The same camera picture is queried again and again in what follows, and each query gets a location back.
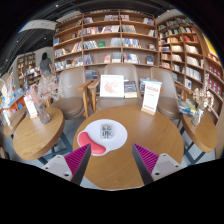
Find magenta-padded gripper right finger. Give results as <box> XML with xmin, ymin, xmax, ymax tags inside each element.
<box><xmin>131</xmin><ymin>143</ymin><xmax>183</xmax><ymax>186</ymax></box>

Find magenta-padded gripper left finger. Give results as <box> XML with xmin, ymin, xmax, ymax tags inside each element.
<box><xmin>41</xmin><ymin>143</ymin><xmax>92</xmax><ymax>186</ymax></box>

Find transparent computer mouse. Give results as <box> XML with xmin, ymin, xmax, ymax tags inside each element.
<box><xmin>99</xmin><ymin>123</ymin><xmax>115</xmax><ymax>140</ymax></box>

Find round wooden side table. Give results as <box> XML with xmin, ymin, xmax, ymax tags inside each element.
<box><xmin>12</xmin><ymin>105</ymin><xmax>73</xmax><ymax>166</ymax></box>
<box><xmin>2</xmin><ymin>108</ymin><xmax>28</xmax><ymax>138</ymax></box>
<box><xmin>181</xmin><ymin>113</ymin><xmax>219</xmax><ymax>166</ymax></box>

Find glass vase pink dried flowers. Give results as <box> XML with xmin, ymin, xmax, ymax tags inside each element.
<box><xmin>28</xmin><ymin>75</ymin><xmax>64</xmax><ymax>125</ymax></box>

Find glass vase beige dried flowers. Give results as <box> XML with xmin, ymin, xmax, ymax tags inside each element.
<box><xmin>190</xmin><ymin>73</ymin><xmax>215</xmax><ymax>127</ymax></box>

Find beige armchair wooden arms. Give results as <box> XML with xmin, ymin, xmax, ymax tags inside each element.
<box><xmin>149</xmin><ymin>66</ymin><xmax>188</xmax><ymax>121</ymax></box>
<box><xmin>49</xmin><ymin>66</ymin><xmax>93</xmax><ymax>120</ymax></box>
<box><xmin>87</xmin><ymin>63</ymin><xmax>148</xmax><ymax>111</ymax></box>

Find stack of colourful books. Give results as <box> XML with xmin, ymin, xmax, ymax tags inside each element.
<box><xmin>177</xmin><ymin>98</ymin><xmax>197</xmax><ymax>117</ymax></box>

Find small white card sign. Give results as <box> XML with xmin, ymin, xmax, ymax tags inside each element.
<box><xmin>23</xmin><ymin>94</ymin><xmax>39</xmax><ymax>119</ymax></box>

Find white card sign wooden base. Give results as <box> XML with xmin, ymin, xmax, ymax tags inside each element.
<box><xmin>140</xmin><ymin>79</ymin><xmax>163</xmax><ymax>116</ymax></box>

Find stack of blue books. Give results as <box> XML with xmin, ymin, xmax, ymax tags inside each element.
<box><xmin>138</xmin><ymin>77</ymin><xmax>150</xmax><ymax>93</ymax></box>

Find dark book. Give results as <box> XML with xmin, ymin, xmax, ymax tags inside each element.
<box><xmin>123</xmin><ymin>80</ymin><xmax>138</xmax><ymax>99</ymax></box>

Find white framed picture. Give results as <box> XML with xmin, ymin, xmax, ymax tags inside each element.
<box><xmin>99</xmin><ymin>74</ymin><xmax>126</xmax><ymax>99</ymax></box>

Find person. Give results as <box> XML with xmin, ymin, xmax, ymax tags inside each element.
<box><xmin>39</xmin><ymin>52</ymin><xmax>54</xmax><ymax>78</ymax></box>

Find curved wooden bookshelf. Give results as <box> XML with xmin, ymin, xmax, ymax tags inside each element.
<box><xmin>156</xmin><ymin>14</ymin><xmax>224</xmax><ymax>124</ymax></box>

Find large wooden bookshelf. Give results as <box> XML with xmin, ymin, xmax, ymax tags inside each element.
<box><xmin>52</xmin><ymin>9</ymin><xmax>158</xmax><ymax>79</ymax></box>

